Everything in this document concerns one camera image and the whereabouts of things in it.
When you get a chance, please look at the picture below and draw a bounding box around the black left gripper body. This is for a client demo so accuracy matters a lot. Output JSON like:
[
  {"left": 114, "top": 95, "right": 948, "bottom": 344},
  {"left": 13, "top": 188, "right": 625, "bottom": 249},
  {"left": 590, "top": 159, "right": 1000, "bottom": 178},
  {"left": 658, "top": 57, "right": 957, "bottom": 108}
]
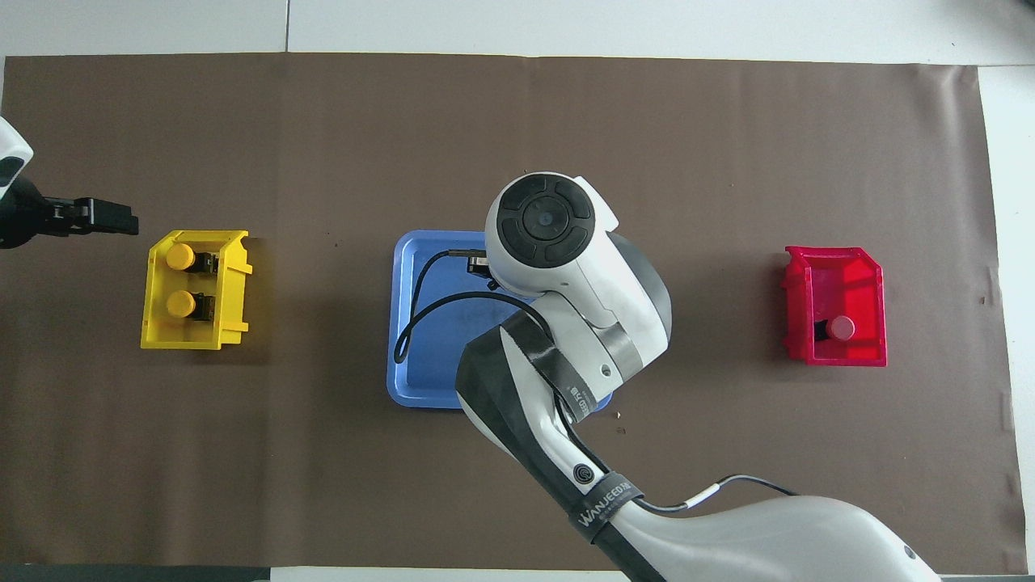
[{"left": 0, "top": 174, "right": 94, "bottom": 250}]

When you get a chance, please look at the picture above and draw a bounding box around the yellow push button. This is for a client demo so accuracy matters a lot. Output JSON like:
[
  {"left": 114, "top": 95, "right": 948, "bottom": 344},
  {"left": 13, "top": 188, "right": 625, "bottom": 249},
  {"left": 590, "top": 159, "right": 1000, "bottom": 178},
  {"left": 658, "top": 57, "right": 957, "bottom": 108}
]
[
  {"left": 166, "top": 289, "right": 219, "bottom": 321},
  {"left": 166, "top": 242, "right": 221, "bottom": 274}
]

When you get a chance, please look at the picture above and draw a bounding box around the blue plastic tray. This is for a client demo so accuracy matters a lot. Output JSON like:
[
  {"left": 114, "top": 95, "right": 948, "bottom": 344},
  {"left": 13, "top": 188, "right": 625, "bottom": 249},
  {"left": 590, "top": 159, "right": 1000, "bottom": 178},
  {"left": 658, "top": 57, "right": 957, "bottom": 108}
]
[{"left": 387, "top": 230, "right": 615, "bottom": 414}]

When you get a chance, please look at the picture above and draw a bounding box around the yellow plastic parts bin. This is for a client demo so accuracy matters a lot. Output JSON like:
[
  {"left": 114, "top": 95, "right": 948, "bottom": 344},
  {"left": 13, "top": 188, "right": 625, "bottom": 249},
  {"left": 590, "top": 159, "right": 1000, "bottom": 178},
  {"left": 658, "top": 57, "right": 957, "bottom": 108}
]
[{"left": 141, "top": 230, "right": 253, "bottom": 351}]

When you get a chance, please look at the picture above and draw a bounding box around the brown paper table mat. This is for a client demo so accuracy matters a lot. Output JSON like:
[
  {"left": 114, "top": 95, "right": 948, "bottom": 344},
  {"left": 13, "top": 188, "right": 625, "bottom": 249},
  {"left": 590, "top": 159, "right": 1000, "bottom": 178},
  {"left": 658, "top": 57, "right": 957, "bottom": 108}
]
[{"left": 0, "top": 53, "right": 1028, "bottom": 573}]

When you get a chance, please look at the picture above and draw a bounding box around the red plastic parts bin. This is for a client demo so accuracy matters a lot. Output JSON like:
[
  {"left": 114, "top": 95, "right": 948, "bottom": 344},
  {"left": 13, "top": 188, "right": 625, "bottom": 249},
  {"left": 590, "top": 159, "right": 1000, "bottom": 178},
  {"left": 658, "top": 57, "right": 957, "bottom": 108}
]
[{"left": 781, "top": 247, "right": 888, "bottom": 368}]

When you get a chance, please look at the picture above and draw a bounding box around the black velcro cable strap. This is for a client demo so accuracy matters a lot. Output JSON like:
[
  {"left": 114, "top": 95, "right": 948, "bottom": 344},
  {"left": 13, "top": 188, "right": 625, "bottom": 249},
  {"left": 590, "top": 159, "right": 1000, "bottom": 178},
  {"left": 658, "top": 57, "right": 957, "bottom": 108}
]
[{"left": 570, "top": 471, "right": 645, "bottom": 530}]

